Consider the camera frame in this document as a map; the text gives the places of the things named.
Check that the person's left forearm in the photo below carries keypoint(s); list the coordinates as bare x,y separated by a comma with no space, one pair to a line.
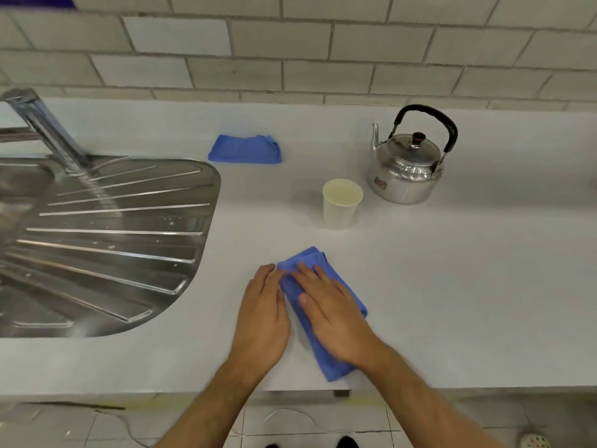
210,410

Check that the stainless steel sink drainboard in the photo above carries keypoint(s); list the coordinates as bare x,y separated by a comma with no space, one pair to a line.
116,237

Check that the person's left hand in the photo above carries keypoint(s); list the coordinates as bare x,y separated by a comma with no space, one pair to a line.
261,321

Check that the person's right hand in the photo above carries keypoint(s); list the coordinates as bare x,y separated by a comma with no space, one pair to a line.
340,326

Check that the person's right thumb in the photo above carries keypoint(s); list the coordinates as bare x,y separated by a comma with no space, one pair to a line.
311,312

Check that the person's left fingers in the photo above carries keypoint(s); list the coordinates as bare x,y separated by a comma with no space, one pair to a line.
265,282

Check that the white paper cup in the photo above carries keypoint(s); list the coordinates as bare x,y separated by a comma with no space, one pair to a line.
342,209

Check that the chrome sink faucet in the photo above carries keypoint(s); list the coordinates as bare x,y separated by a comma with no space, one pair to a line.
46,130

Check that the white perforated shoe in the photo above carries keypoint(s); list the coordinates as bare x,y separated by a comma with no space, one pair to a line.
535,440

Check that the blue microfiber cloth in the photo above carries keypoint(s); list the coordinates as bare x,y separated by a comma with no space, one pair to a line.
245,149
333,368

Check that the blue sign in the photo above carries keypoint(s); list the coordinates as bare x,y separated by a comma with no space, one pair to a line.
32,0

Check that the metal kettle lid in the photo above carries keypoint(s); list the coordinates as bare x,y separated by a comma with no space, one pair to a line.
413,149

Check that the person's right forearm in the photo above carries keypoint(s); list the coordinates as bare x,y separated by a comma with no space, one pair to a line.
419,405

